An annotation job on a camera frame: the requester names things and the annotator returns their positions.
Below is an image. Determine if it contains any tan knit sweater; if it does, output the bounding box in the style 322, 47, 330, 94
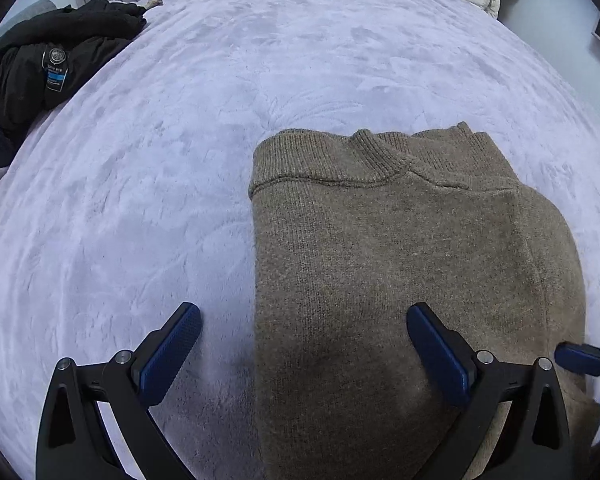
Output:
249, 124, 586, 479

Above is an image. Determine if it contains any lavender plush bed blanket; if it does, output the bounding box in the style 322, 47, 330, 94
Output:
0, 0, 600, 479

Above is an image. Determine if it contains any black jacket on bed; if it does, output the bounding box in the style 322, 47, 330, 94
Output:
0, 0, 146, 145

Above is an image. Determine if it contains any grey quilted headboard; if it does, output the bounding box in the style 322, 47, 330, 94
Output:
0, 0, 57, 38

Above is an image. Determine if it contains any small beige cloth item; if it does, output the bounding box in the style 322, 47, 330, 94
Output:
143, 0, 163, 10

